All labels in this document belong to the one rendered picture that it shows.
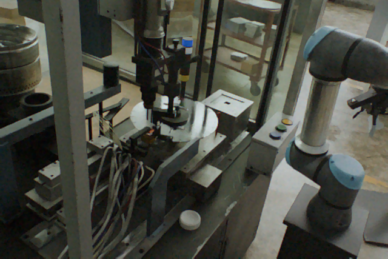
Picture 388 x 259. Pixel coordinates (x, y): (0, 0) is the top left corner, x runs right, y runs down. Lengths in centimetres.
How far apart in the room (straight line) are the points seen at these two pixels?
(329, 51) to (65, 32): 73
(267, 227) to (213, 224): 113
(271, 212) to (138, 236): 141
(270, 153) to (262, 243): 93
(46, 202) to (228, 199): 61
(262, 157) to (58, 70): 100
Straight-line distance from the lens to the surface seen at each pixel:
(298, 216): 135
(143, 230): 118
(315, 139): 124
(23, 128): 114
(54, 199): 123
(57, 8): 55
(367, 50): 104
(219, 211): 128
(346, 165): 127
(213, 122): 135
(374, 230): 261
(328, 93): 114
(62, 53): 57
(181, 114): 136
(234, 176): 144
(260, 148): 142
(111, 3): 104
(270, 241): 227
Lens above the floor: 164
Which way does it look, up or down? 30 degrees down
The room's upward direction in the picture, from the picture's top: 7 degrees clockwise
